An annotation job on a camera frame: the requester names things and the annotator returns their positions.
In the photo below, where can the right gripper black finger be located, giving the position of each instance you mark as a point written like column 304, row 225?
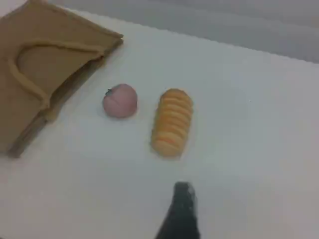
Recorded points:
column 180, row 214

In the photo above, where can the long ridged toy bread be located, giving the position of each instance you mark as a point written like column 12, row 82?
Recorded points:
column 172, row 122

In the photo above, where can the pink toy peach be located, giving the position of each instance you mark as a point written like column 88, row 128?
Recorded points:
column 120, row 102

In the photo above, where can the brown jute tote bag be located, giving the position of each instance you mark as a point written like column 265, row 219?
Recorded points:
column 49, row 30

